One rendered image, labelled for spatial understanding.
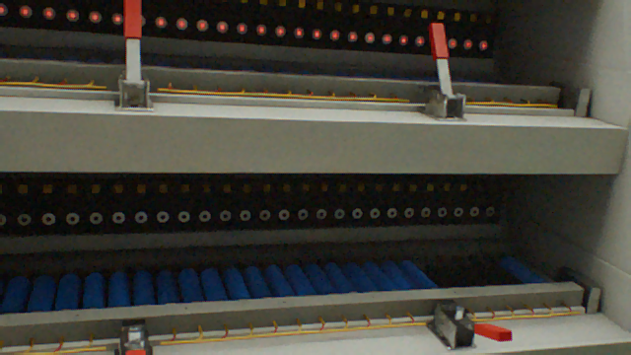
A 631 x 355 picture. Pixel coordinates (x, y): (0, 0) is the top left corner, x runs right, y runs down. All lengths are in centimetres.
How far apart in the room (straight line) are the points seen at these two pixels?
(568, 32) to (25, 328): 59
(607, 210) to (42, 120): 51
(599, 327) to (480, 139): 22
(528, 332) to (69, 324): 39
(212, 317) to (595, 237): 39
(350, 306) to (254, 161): 15
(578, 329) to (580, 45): 29
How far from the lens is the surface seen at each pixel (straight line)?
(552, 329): 64
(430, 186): 71
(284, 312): 55
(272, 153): 51
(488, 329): 52
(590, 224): 71
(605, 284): 69
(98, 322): 53
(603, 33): 71
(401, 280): 63
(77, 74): 56
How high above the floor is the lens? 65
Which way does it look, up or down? 4 degrees up
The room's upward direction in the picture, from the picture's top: 1 degrees counter-clockwise
